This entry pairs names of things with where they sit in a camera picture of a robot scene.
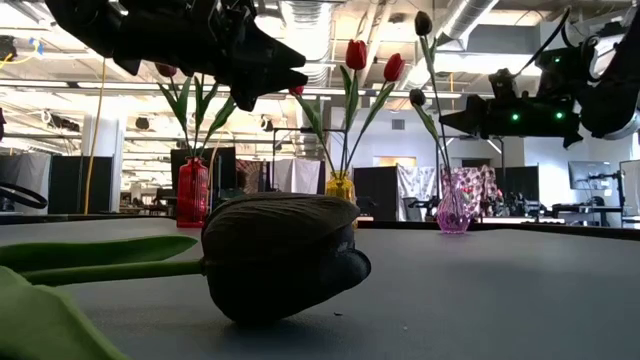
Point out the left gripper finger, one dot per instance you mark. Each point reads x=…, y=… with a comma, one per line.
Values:
x=260, y=50
x=265, y=87

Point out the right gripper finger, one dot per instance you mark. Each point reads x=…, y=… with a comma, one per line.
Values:
x=472, y=109
x=472, y=127

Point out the bright red artificial tulip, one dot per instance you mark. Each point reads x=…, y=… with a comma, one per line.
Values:
x=356, y=55
x=394, y=67
x=312, y=112

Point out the black artificial tulip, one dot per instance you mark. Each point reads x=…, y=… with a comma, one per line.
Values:
x=417, y=96
x=423, y=22
x=280, y=255

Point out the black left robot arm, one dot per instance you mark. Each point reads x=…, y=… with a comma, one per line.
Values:
x=80, y=25

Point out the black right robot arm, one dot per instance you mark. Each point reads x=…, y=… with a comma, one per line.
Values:
x=610, y=90

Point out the purple glass vase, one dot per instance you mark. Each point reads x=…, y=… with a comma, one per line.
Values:
x=452, y=210

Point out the yellow glass vase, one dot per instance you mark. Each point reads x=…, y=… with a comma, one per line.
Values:
x=341, y=187

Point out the red glass vase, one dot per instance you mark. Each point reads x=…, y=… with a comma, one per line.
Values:
x=192, y=195

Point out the purple floral cloth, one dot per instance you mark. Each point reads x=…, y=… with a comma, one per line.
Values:
x=482, y=187

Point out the white patterned cloth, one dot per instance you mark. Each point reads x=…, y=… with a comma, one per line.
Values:
x=417, y=182

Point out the grey desk monitor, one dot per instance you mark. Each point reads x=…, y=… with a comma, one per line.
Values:
x=590, y=175

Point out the black computer monitor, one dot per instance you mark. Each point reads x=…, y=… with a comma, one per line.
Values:
x=225, y=170

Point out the white hanging cloth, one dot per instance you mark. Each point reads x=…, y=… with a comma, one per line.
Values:
x=297, y=175

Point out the black office desk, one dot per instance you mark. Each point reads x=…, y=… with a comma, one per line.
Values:
x=585, y=209

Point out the black divider panel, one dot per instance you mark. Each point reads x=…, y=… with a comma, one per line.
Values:
x=375, y=192

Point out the white board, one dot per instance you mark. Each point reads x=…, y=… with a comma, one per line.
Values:
x=631, y=187

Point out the white building column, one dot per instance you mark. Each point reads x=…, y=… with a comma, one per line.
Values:
x=102, y=140

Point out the black partition panel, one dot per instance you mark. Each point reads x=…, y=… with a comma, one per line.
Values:
x=75, y=185

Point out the grey curtain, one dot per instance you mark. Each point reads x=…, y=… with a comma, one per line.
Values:
x=22, y=175

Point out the silver ribbed ceiling duct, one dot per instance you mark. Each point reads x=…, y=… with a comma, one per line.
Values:
x=310, y=30

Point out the black metal frame stand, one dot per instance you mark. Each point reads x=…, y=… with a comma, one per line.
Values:
x=274, y=160

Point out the smooth grey ceiling duct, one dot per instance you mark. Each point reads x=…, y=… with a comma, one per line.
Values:
x=465, y=17

